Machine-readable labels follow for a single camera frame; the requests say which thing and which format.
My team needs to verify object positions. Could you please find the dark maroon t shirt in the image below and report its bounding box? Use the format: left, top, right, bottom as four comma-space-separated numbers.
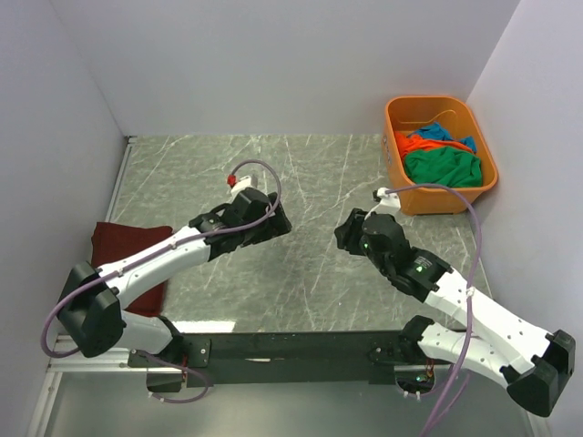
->
90, 222, 173, 317

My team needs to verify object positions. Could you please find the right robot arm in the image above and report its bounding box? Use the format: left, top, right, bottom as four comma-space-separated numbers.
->
334, 208, 576, 418

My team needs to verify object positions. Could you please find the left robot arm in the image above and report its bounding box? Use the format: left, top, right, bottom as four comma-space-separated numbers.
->
56, 188, 292, 366

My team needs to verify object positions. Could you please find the orange t shirt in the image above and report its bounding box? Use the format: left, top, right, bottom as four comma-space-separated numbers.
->
394, 132, 473, 158

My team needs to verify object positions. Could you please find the green t shirt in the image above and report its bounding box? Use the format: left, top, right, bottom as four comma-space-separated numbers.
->
404, 147, 483, 188

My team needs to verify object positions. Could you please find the blue t shirt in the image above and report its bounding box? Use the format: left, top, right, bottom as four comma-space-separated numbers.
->
408, 122, 477, 154

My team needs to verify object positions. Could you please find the orange plastic basket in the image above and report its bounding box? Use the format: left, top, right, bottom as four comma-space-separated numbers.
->
383, 96, 498, 215

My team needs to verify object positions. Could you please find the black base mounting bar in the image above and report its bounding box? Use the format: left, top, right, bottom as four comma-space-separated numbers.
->
127, 330, 452, 392

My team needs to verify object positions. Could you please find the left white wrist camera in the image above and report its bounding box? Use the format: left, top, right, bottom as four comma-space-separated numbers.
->
227, 174, 258, 198

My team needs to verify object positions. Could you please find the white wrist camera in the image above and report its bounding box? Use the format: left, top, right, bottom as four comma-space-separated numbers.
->
371, 188, 401, 215
227, 174, 258, 198

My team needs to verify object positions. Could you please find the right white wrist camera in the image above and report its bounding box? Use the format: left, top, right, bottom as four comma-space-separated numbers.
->
371, 188, 401, 215

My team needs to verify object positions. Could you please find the aluminium frame rail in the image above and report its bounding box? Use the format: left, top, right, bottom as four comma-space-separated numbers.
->
45, 334, 151, 373

